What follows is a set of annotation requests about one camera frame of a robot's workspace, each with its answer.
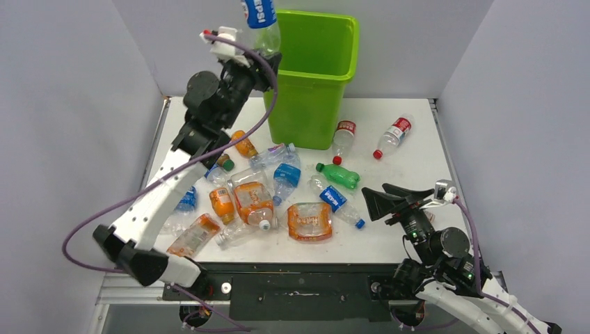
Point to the blue label water bottle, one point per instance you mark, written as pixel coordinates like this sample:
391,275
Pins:
217,176

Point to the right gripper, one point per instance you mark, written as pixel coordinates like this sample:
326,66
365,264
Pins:
378,203

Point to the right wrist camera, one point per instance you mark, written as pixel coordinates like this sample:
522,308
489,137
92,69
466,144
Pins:
445,191

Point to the flat orange label bottle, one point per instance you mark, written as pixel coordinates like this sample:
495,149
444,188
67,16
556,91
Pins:
194,238

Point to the crushed orange label bottle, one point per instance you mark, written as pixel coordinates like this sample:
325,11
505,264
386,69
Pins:
309,221

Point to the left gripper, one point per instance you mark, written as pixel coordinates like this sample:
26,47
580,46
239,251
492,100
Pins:
254,73

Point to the large orange label bottle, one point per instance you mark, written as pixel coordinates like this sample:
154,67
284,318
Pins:
254,205

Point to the red label bottle near bin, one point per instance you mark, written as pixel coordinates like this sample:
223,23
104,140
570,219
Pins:
343,140

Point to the green plastic bin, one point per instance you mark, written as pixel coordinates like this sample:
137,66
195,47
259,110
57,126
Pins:
319,59

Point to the blue cap water bottle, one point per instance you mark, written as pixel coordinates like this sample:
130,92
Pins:
182,215

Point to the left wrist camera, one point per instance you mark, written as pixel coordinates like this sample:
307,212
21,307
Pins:
225,46

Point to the small orange label bottle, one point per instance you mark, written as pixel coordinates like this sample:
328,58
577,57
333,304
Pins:
222,204

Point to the clear jar silver lid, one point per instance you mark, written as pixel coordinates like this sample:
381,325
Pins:
248,175

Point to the crushed light blue label bottle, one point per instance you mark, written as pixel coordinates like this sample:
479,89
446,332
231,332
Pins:
286,178

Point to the red label bottle far right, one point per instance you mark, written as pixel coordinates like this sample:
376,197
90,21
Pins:
394,136

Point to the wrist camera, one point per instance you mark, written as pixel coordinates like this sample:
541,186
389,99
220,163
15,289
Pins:
225,46
445,191

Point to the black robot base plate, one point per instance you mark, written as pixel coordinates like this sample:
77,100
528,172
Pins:
303,292

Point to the Pepsi bottle blue label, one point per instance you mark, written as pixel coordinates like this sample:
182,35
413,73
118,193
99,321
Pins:
262,20
338,203

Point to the crushed purple label clear bottle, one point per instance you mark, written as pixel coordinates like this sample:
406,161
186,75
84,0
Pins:
272,156

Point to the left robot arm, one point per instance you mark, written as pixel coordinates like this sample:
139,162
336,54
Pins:
213,103

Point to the green plastic bottle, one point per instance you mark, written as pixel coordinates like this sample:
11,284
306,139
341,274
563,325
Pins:
339,175

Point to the small orange juice bottle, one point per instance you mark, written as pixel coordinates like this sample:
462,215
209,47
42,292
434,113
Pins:
244,147

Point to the coffee bottle green cap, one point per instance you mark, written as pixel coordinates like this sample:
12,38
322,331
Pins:
225,162

